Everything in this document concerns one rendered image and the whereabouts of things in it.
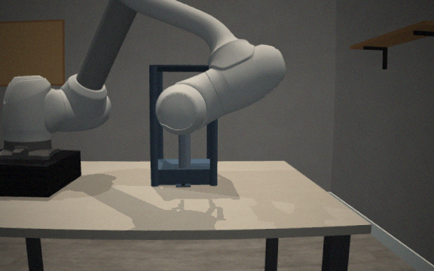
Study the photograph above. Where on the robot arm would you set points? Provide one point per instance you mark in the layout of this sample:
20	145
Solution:
239	75

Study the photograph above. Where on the blue shelving unit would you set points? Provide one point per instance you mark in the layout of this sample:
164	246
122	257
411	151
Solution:
167	171

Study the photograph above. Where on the grey bottle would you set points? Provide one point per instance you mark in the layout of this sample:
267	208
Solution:
185	151

